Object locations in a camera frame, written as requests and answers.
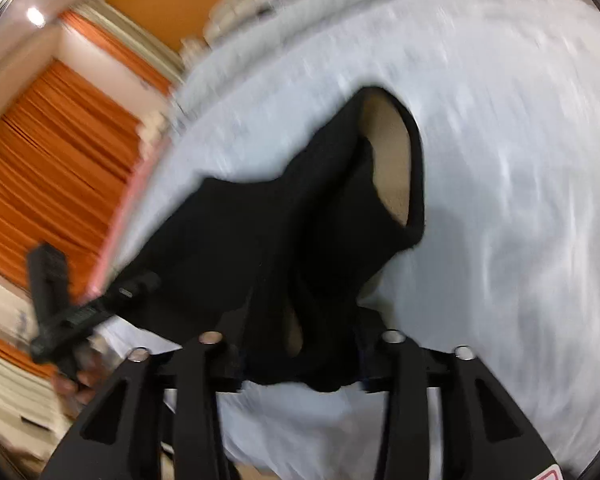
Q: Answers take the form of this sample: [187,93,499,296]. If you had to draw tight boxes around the orange curtain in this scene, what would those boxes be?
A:
[0,10,171,378]

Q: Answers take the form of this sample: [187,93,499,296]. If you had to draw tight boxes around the butterfly print bed cover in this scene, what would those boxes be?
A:
[114,0,600,474]

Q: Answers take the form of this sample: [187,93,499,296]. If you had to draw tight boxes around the black pants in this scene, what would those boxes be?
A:
[108,87,425,392]

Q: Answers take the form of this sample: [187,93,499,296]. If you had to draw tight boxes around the person left hand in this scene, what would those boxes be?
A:
[50,349,108,420]

